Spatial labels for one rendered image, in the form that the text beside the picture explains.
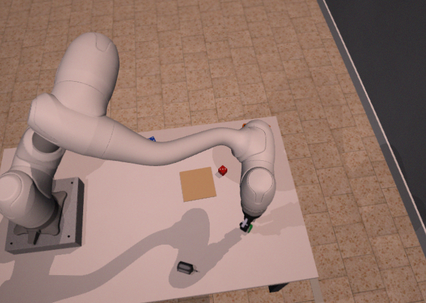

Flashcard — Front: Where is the tan flat mat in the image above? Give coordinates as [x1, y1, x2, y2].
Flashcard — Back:
[180, 167, 216, 202]

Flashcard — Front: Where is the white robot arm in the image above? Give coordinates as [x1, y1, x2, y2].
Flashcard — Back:
[0, 32, 276, 245]

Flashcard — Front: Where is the red die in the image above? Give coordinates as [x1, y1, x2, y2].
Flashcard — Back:
[218, 165, 227, 176]

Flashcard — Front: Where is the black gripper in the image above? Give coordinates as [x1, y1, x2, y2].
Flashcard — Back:
[240, 210, 261, 233]

